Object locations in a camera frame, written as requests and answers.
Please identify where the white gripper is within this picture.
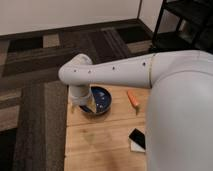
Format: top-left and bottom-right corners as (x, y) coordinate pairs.
(69, 85), (96, 114)

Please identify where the orange pepper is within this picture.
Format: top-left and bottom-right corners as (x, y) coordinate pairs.
(127, 90), (140, 108)

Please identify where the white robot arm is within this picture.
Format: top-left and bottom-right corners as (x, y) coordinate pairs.
(58, 50), (213, 171)

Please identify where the dark blue bowl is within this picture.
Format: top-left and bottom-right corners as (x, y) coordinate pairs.
(89, 86), (112, 115)

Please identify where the black smartphone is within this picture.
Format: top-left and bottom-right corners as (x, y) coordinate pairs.
(129, 129), (146, 149)

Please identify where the white card under phone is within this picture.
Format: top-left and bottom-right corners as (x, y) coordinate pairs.
(130, 141), (145, 153)

